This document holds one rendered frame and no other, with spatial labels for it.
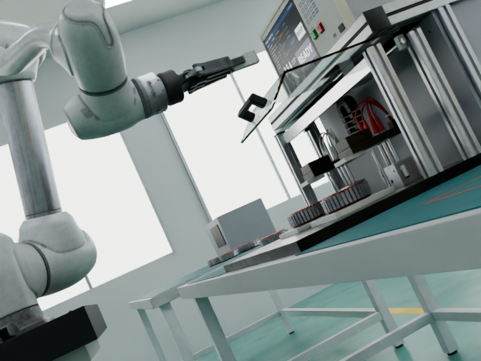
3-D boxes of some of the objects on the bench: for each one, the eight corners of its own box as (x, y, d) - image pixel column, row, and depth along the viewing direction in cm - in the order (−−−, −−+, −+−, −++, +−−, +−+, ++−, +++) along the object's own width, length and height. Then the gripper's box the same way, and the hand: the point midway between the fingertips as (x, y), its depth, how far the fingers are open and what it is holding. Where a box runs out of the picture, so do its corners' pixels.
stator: (338, 210, 124) (331, 194, 125) (318, 218, 135) (312, 203, 135) (381, 190, 128) (373, 175, 128) (359, 199, 138) (352, 185, 139)
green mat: (218, 276, 168) (217, 276, 168) (187, 284, 226) (186, 284, 226) (473, 154, 195) (473, 153, 195) (386, 189, 253) (386, 189, 253)
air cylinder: (404, 185, 131) (392, 163, 132) (388, 192, 138) (377, 170, 139) (421, 177, 133) (411, 155, 133) (405, 184, 140) (394, 162, 140)
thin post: (391, 193, 127) (370, 150, 128) (387, 193, 128) (367, 152, 129) (397, 190, 127) (376, 147, 128) (394, 191, 129) (373, 149, 130)
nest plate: (336, 218, 122) (334, 213, 122) (311, 228, 136) (309, 223, 136) (396, 190, 126) (393, 185, 126) (365, 202, 140) (363, 198, 141)
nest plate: (298, 233, 145) (296, 228, 145) (280, 239, 159) (278, 235, 159) (349, 208, 149) (347, 204, 149) (327, 217, 163) (325, 213, 164)
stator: (297, 227, 148) (290, 213, 148) (288, 230, 159) (282, 218, 159) (336, 209, 150) (330, 195, 150) (325, 213, 161) (319, 201, 161)
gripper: (165, 114, 136) (255, 81, 143) (172, 96, 124) (271, 59, 131) (152, 86, 137) (243, 53, 144) (157, 64, 125) (257, 29, 132)
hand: (243, 61), depth 136 cm, fingers closed
